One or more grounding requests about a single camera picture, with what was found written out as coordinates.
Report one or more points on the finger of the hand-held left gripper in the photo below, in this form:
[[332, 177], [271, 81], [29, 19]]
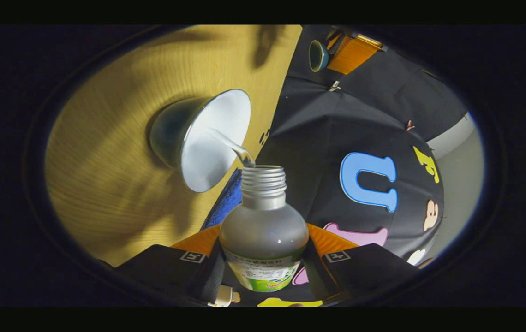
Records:
[[353, 57]]

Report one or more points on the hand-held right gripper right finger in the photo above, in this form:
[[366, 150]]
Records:
[[369, 272]]

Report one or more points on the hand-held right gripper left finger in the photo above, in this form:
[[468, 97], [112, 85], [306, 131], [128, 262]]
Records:
[[164, 272]]

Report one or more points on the teal teacup lid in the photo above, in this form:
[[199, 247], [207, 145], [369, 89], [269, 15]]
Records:
[[317, 56]]

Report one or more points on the silver water bottle green label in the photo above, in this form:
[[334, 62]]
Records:
[[263, 230]]

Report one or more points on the teal teacup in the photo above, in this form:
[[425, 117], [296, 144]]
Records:
[[212, 143]]

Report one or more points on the metal binder clip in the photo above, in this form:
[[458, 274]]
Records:
[[335, 86]]

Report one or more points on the white toaster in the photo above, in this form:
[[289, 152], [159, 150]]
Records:
[[220, 297]]

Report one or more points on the black backdrop cloth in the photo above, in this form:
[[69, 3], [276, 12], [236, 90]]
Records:
[[318, 124]]

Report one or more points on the toast slice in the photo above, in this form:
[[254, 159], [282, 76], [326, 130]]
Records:
[[236, 297]]

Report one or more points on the small red clip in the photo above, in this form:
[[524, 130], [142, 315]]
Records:
[[410, 125]]

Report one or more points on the blue folded towel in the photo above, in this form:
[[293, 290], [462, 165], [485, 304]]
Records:
[[226, 203]]

